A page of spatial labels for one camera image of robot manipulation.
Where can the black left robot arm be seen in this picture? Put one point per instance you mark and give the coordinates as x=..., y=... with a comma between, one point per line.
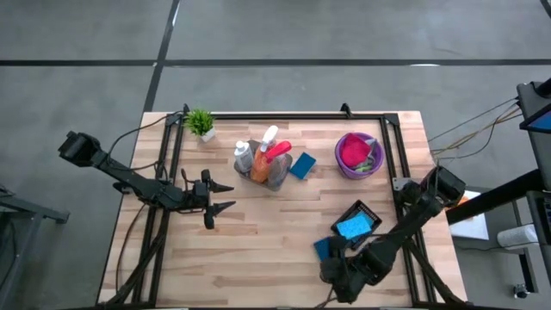
x=129, y=183

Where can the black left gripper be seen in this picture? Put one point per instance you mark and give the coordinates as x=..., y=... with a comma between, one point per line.
x=200, y=196

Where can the grey metal table legs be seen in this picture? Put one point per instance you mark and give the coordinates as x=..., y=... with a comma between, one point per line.
x=43, y=213

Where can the clear spray bottle red trigger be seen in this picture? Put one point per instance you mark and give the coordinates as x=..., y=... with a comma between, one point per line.
x=277, y=150

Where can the small black caster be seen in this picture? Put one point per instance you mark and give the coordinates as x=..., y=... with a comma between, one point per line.
x=521, y=292

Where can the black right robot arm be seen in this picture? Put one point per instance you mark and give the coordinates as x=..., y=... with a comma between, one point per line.
x=422, y=211

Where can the black mesh basket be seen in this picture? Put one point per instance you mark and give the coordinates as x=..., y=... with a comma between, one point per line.
x=366, y=211

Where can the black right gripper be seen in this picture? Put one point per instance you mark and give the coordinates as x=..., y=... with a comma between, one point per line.
x=355, y=271

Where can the orange spray bottle white trigger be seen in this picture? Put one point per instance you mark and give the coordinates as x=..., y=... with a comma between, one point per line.
x=259, y=168

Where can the black stand with blue screen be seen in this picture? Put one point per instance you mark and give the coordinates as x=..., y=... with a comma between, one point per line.
x=536, y=94

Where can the purple plastic bowl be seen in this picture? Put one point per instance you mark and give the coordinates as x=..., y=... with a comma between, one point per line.
x=342, y=165

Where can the red cloth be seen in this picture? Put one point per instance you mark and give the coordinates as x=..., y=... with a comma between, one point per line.
x=354, y=150

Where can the grey cloth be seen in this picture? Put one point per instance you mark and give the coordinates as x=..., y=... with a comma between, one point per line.
x=373, y=148

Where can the grey plastic caddy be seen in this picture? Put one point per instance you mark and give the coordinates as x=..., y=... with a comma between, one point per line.
x=275, y=186

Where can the green plant in white pot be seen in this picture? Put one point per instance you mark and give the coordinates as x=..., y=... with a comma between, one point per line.
x=199, y=122

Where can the black diagonal beam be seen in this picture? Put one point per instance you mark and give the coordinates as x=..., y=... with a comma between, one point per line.
x=495, y=198

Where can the black aluminium table frame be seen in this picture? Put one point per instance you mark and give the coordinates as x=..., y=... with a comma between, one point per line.
x=280, y=115

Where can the white bottle with white cap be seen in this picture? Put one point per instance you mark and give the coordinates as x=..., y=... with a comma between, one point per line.
x=243, y=159

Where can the blue sponge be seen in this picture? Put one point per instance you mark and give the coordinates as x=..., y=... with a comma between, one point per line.
x=302, y=165
x=322, y=249
x=354, y=227

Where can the white board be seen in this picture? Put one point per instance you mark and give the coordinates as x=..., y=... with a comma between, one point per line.
x=473, y=228

